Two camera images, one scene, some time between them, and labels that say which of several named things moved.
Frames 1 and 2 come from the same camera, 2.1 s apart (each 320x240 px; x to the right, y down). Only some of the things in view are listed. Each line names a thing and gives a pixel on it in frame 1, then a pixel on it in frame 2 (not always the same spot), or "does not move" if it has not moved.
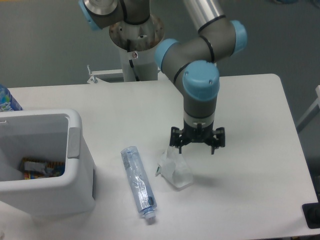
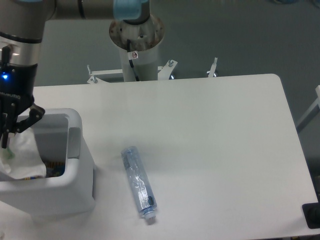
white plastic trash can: x=52 y=135 does not move
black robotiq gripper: x=194 y=134 -> x=17 y=83
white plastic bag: x=174 y=167 -> x=23 y=158
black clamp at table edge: x=311 y=212 does not move
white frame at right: x=310 y=113 does not move
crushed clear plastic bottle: x=139 y=181 does not move
